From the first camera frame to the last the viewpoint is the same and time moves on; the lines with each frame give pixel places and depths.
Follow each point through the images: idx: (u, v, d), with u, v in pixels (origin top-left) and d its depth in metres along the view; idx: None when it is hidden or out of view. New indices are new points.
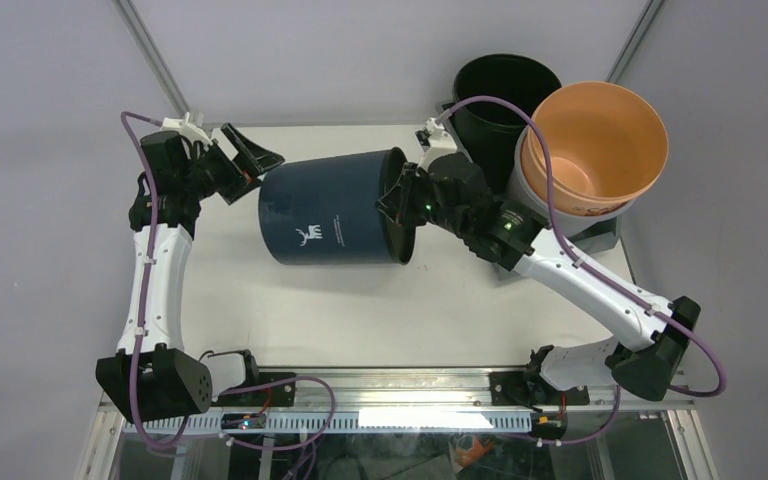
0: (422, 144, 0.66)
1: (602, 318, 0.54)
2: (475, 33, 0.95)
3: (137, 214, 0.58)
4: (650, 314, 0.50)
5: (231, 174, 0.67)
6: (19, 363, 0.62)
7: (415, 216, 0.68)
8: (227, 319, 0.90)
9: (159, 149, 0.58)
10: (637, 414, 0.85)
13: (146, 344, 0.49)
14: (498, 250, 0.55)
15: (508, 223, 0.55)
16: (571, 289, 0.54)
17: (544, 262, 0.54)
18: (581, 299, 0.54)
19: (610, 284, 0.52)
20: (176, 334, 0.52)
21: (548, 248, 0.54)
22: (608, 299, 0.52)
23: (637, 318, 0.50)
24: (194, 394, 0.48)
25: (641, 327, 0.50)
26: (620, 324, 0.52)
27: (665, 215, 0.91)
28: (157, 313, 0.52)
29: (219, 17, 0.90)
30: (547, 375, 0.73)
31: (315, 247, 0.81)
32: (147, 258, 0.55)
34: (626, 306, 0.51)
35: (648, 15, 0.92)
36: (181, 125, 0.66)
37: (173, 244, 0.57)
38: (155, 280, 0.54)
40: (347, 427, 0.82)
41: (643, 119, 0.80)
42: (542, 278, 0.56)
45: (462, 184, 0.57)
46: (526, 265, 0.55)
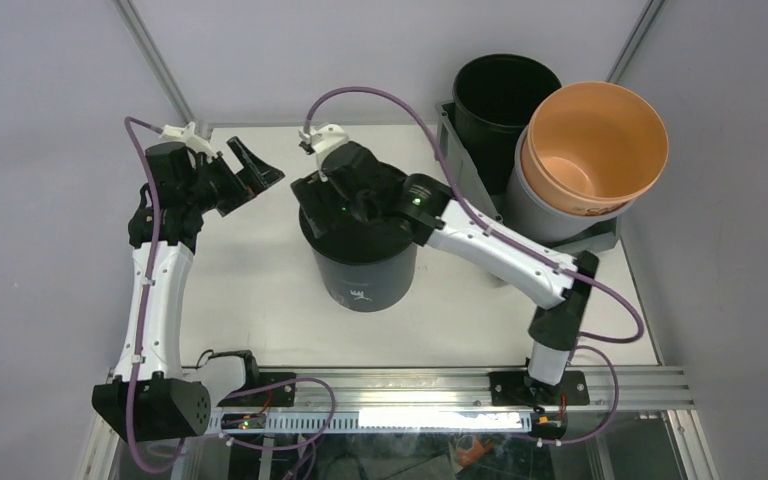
0: (308, 152, 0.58)
1: (514, 279, 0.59)
2: (475, 34, 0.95)
3: (135, 228, 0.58)
4: (558, 272, 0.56)
5: (233, 187, 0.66)
6: (19, 364, 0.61)
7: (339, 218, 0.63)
8: (229, 319, 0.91)
9: (165, 160, 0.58)
10: (637, 414, 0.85)
13: (142, 373, 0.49)
14: (408, 226, 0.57)
15: (417, 198, 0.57)
16: (484, 257, 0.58)
17: (456, 234, 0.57)
18: (496, 266, 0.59)
19: (519, 249, 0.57)
20: (174, 360, 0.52)
21: (457, 219, 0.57)
22: (519, 264, 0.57)
23: (547, 279, 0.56)
24: (190, 417, 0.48)
25: (551, 286, 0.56)
26: (532, 284, 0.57)
27: (665, 216, 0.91)
28: (154, 340, 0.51)
29: (220, 18, 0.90)
30: (536, 373, 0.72)
31: (369, 290, 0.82)
32: (146, 279, 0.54)
34: (536, 268, 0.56)
35: (648, 15, 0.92)
36: (182, 133, 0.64)
37: (172, 263, 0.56)
38: (154, 302, 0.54)
40: (347, 427, 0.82)
41: (643, 120, 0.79)
42: (454, 248, 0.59)
45: (351, 168, 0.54)
46: (439, 238, 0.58)
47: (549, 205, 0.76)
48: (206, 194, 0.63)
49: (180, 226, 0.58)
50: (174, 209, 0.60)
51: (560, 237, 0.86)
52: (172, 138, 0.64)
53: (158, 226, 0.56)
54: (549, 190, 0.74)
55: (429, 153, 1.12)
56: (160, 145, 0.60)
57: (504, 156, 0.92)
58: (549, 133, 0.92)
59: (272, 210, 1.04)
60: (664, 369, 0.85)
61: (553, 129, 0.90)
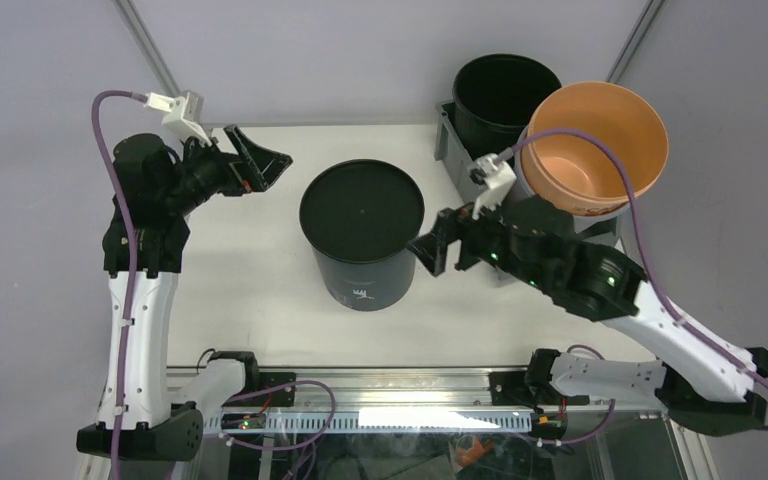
0: (478, 184, 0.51)
1: (683, 371, 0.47)
2: (475, 34, 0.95)
3: (109, 253, 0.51)
4: (740, 372, 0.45)
5: (232, 178, 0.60)
6: (19, 364, 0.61)
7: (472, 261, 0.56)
8: (230, 320, 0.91)
9: (134, 173, 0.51)
10: (637, 414, 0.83)
13: (126, 423, 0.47)
14: (595, 304, 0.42)
15: (608, 276, 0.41)
16: (667, 348, 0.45)
17: (648, 323, 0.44)
18: (666, 354, 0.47)
19: (706, 342, 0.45)
20: (160, 402, 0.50)
21: (649, 304, 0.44)
22: (705, 360, 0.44)
23: (732, 379, 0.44)
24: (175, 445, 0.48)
25: (736, 387, 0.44)
26: (709, 381, 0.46)
27: (664, 217, 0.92)
28: (138, 386, 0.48)
29: (219, 17, 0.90)
30: (557, 385, 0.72)
31: (373, 288, 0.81)
32: (124, 319, 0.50)
34: (720, 365, 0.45)
35: (648, 15, 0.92)
36: (171, 107, 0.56)
37: (153, 298, 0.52)
38: (135, 346, 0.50)
40: (347, 427, 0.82)
41: (643, 121, 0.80)
42: (630, 333, 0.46)
45: (554, 237, 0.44)
46: (622, 323, 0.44)
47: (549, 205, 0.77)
48: (196, 190, 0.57)
49: (161, 247, 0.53)
50: (152, 227, 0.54)
51: None
52: (158, 109, 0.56)
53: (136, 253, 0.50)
54: (549, 190, 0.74)
55: (429, 153, 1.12)
56: (127, 150, 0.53)
57: None
58: (550, 134, 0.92)
59: (272, 209, 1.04)
60: None
61: (553, 129, 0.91)
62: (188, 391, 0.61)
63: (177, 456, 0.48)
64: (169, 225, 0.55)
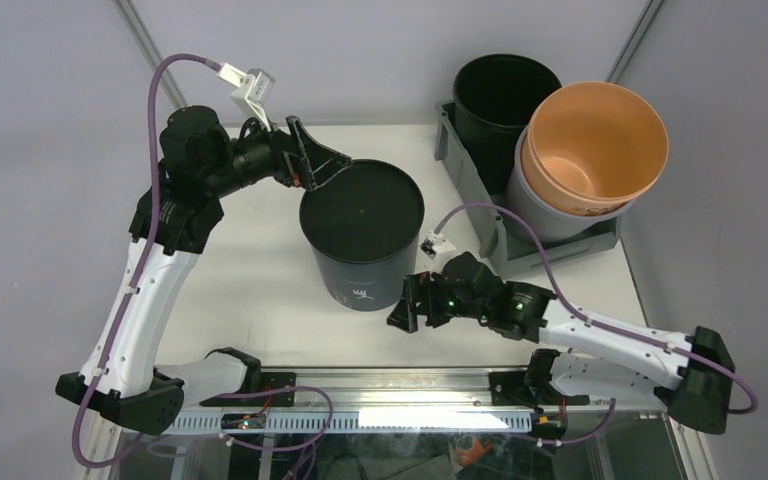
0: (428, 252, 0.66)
1: (629, 365, 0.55)
2: (476, 34, 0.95)
3: (139, 217, 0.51)
4: (670, 352, 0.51)
5: (281, 166, 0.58)
6: (20, 364, 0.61)
7: (442, 316, 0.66)
8: (229, 319, 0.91)
9: (181, 147, 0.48)
10: (637, 414, 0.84)
13: (102, 385, 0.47)
14: (519, 330, 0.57)
15: (520, 303, 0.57)
16: (593, 347, 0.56)
17: (560, 329, 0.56)
18: (609, 353, 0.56)
19: (623, 333, 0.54)
20: (142, 375, 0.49)
21: (560, 314, 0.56)
22: (625, 349, 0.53)
23: (659, 359, 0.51)
24: (145, 423, 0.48)
25: (665, 366, 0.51)
26: (647, 367, 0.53)
27: (665, 215, 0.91)
28: (122, 355, 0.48)
29: (219, 17, 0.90)
30: (557, 384, 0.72)
31: (373, 289, 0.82)
32: (129, 286, 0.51)
34: (645, 350, 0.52)
35: (648, 15, 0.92)
36: (242, 83, 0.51)
37: (163, 274, 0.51)
38: (132, 314, 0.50)
40: (347, 427, 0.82)
41: (642, 120, 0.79)
42: (564, 343, 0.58)
45: (472, 282, 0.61)
46: (546, 336, 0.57)
47: (549, 205, 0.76)
48: (241, 171, 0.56)
49: (186, 227, 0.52)
50: (183, 204, 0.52)
51: (559, 237, 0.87)
52: (228, 80, 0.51)
53: (155, 226, 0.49)
54: (548, 189, 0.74)
55: (429, 153, 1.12)
56: (184, 119, 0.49)
57: (504, 155, 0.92)
58: (551, 133, 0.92)
59: (272, 209, 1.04)
60: None
61: (553, 129, 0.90)
62: (182, 372, 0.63)
63: (145, 431, 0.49)
64: (203, 205, 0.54)
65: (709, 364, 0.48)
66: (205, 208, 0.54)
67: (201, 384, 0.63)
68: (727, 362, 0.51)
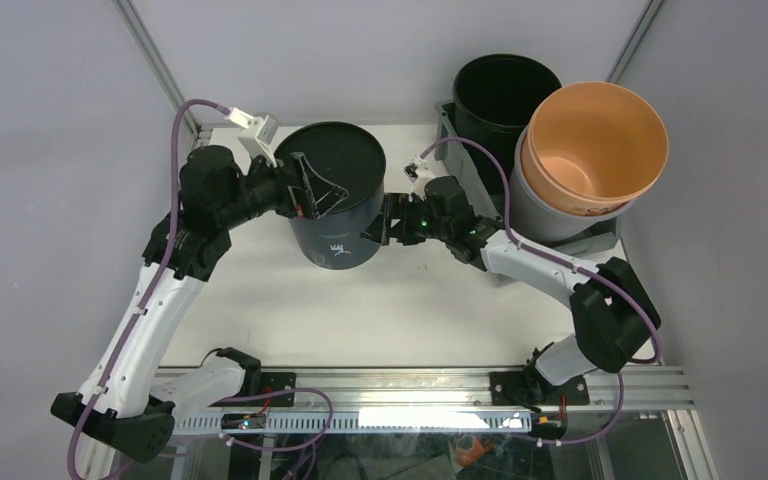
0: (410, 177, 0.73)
1: (547, 288, 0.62)
2: (476, 34, 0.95)
3: (153, 243, 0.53)
4: (575, 271, 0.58)
5: (286, 200, 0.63)
6: (18, 364, 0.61)
7: (415, 236, 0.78)
8: (227, 318, 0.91)
9: (199, 181, 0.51)
10: (637, 414, 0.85)
13: (99, 404, 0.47)
14: (468, 254, 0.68)
15: (475, 230, 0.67)
16: (520, 268, 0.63)
17: (494, 249, 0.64)
18: (531, 275, 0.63)
19: (544, 256, 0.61)
20: (139, 397, 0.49)
21: (498, 238, 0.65)
22: (541, 268, 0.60)
23: (563, 276, 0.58)
24: (137, 450, 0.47)
25: (566, 282, 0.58)
26: (556, 285, 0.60)
27: (665, 215, 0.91)
28: (123, 374, 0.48)
29: (220, 16, 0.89)
30: (540, 366, 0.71)
31: (349, 243, 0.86)
32: (137, 307, 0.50)
34: (556, 269, 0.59)
35: (649, 15, 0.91)
36: (249, 124, 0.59)
37: (170, 298, 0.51)
38: (137, 335, 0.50)
40: (347, 427, 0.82)
41: (643, 121, 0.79)
42: (499, 264, 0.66)
45: (445, 201, 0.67)
46: (487, 257, 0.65)
47: (549, 204, 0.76)
48: (250, 205, 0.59)
49: (198, 254, 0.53)
50: (197, 233, 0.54)
51: (560, 237, 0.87)
52: (238, 124, 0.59)
53: (172, 250, 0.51)
54: (548, 189, 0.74)
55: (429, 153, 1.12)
56: (201, 157, 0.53)
57: (504, 155, 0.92)
58: (551, 132, 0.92)
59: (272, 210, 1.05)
60: (665, 368, 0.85)
61: (553, 129, 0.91)
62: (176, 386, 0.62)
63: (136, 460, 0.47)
64: (214, 235, 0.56)
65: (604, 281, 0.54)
66: (216, 238, 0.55)
67: (192, 403, 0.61)
68: (634, 292, 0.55)
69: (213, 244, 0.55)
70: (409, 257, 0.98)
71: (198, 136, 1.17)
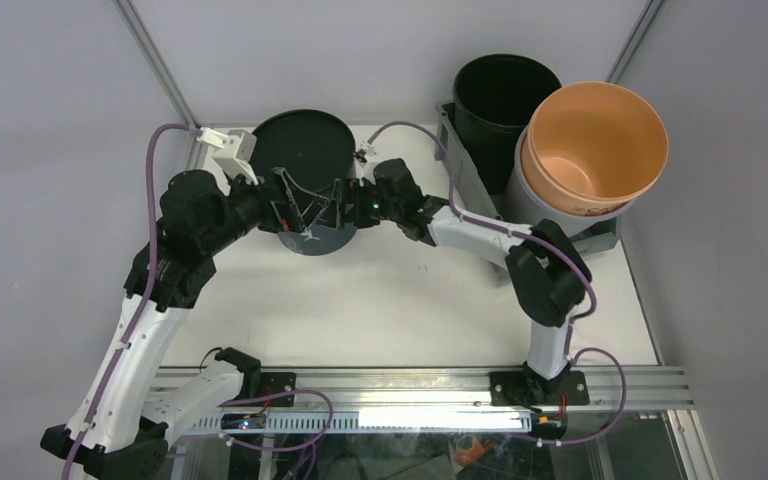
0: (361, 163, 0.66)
1: (493, 256, 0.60)
2: (476, 34, 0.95)
3: (133, 273, 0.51)
4: (509, 235, 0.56)
5: (270, 214, 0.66)
6: (20, 364, 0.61)
7: (368, 219, 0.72)
8: (228, 319, 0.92)
9: (180, 209, 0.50)
10: (637, 414, 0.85)
13: (88, 440, 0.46)
14: (418, 232, 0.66)
15: (422, 208, 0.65)
16: (467, 240, 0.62)
17: (440, 222, 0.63)
18: (478, 247, 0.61)
19: (483, 224, 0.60)
20: (129, 428, 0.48)
21: (443, 213, 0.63)
22: (480, 235, 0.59)
23: (499, 241, 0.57)
24: (126, 477, 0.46)
25: (502, 246, 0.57)
26: (497, 252, 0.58)
27: (665, 215, 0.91)
28: (109, 409, 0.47)
29: (220, 16, 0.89)
30: (533, 366, 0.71)
31: (317, 228, 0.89)
32: (120, 342, 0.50)
34: (492, 235, 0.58)
35: (649, 15, 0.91)
36: (224, 144, 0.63)
37: (153, 331, 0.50)
38: (122, 370, 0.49)
40: (348, 427, 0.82)
41: (643, 121, 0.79)
42: (448, 239, 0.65)
45: (393, 182, 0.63)
46: (433, 232, 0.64)
47: (549, 205, 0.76)
48: (236, 223, 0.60)
49: (180, 284, 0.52)
50: (179, 263, 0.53)
51: None
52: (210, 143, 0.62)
53: (152, 283, 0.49)
54: (549, 190, 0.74)
55: (429, 153, 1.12)
56: (184, 184, 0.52)
57: (505, 155, 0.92)
58: (551, 131, 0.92)
59: None
60: (665, 368, 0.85)
61: (552, 129, 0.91)
62: (174, 400, 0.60)
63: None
64: (197, 264, 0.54)
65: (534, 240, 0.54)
66: (198, 267, 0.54)
67: (192, 408, 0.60)
68: (565, 246, 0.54)
69: (195, 274, 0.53)
70: (408, 257, 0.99)
71: None
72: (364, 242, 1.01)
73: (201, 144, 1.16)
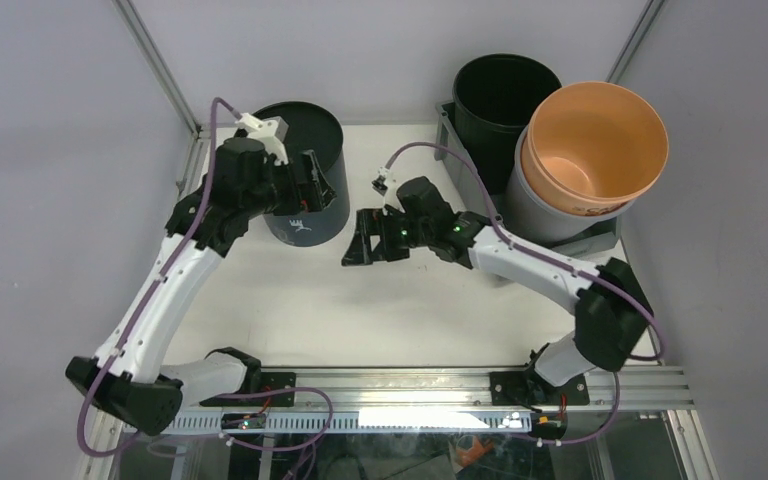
0: (379, 190, 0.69)
1: (547, 291, 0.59)
2: (476, 34, 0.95)
3: (176, 215, 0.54)
4: (576, 275, 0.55)
5: (293, 194, 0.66)
6: (19, 364, 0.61)
7: (394, 249, 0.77)
8: (228, 319, 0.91)
9: (232, 159, 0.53)
10: (637, 414, 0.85)
13: (115, 367, 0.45)
14: (454, 252, 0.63)
15: (459, 226, 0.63)
16: (517, 270, 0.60)
17: (485, 250, 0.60)
18: (527, 278, 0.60)
19: (541, 257, 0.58)
20: (152, 366, 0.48)
21: (487, 236, 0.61)
22: (540, 271, 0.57)
23: (563, 280, 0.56)
24: (145, 416, 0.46)
25: (567, 287, 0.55)
26: (556, 291, 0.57)
27: (665, 216, 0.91)
28: (140, 339, 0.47)
29: (220, 16, 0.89)
30: (540, 370, 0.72)
31: (308, 219, 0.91)
32: (159, 275, 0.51)
34: (554, 272, 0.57)
35: (648, 16, 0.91)
36: (260, 127, 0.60)
37: (191, 267, 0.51)
38: (157, 301, 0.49)
40: (348, 427, 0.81)
41: (643, 121, 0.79)
42: (491, 266, 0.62)
45: (421, 199, 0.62)
46: (475, 257, 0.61)
47: (549, 205, 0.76)
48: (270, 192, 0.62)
49: (218, 230, 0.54)
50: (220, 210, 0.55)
51: (559, 237, 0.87)
52: (248, 127, 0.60)
53: (196, 224, 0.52)
54: (549, 190, 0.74)
55: (429, 153, 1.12)
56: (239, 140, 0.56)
57: (505, 155, 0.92)
58: (551, 132, 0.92)
59: None
60: (665, 368, 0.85)
61: (553, 129, 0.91)
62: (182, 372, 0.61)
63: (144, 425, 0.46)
64: (234, 215, 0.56)
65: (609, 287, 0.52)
66: (235, 218, 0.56)
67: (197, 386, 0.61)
68: (636, 293, 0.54)
69: (232, 222, 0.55)
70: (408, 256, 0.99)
71: (198, 136, 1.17)
72: None
73: (201, 144, 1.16)
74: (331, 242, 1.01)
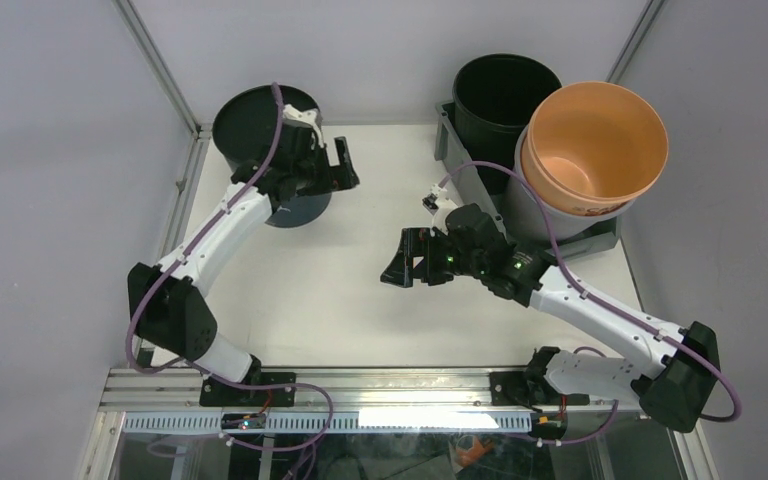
0: (429, 209, 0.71)
1: (617, 347, 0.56)
2: (477, 33, 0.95)
3: (239, 170, 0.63)
4: (660, 340, 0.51)
5: (326, 175, 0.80)
6: (19, 363, 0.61)
7: (440, 275, 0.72)
8: (229, 319, 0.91)
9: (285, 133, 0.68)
10: (637, 414, 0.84)
13: (178, 271, 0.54)
14: (512, 288, 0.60)
15: (519, 262, 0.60)
16: (585, 321, 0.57)
17: (554, 295, 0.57)
18: (597, 331, 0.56)
19: (620, 314, 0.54)
20: (205, 281, 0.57)
21: (555, 281, 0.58)
22: (617, 328, 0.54)
23: (646, 344, 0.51)
24: (189, 334, 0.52)
25: (651, 353, 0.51)
26: (631, 351, 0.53)
27: (665, 215, 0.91)
28: (203, 252, 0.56)
29: (220, 16, 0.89)
30: (552, 379, 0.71)
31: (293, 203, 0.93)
32: (224, 206, 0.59)
34: (635, 333, 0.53)
35: (648, 16, 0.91)
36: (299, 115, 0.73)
37: (252, 206, 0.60)
38: (220, 227, 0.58)
40: (347, 427, 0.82)
41: (644, 121, 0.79)
42: (554, 311, 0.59)
45: (474, 231, 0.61)
46: (537, 299, 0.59)
47: (550, 205, 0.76)
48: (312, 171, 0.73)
49: (276, 184, 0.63)
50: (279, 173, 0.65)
51: (560, 237, 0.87)
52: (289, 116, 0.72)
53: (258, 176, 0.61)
54: (549, 189, 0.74)
55: (429, 152, 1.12)
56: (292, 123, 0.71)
57: (505, 154, 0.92)
58: (551, 131, 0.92)
59: None
60: None
61: (553, 128, 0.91)
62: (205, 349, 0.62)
63: (184, 344, 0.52)
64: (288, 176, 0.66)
65: (700, 360, 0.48)
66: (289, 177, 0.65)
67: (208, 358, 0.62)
68: (714, 361, 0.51)
69: (287, 179, 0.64)
70: None
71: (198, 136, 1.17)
72: (365, 242, 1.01)
73: (201, 144, 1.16)
74: (331, 242, 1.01)
